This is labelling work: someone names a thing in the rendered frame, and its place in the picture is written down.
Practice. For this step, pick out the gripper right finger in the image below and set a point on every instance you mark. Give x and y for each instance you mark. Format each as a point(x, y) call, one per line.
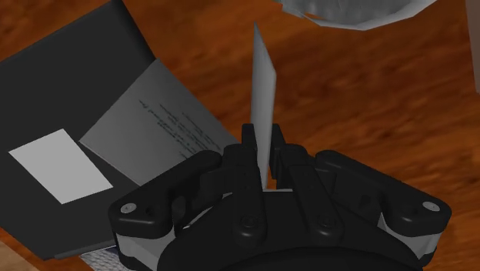
point(375, 187)

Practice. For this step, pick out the blank white paper sheet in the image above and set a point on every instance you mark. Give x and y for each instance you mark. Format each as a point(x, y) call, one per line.
point(60, 167)

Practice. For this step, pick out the grey sheet with writing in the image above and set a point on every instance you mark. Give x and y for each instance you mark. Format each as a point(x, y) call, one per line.
point(150, 127)

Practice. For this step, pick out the black flat folder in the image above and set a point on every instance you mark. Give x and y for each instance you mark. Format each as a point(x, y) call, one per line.
point(56, 82)

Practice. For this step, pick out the thin grey card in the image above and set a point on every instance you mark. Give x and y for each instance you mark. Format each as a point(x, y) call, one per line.
point(262, 94)

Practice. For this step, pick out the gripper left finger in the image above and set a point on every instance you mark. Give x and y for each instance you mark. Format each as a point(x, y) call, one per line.
point(150, 210)

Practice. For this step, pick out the white blue patterned cloth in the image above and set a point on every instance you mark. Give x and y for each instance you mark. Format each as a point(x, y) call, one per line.
point(101, 259)

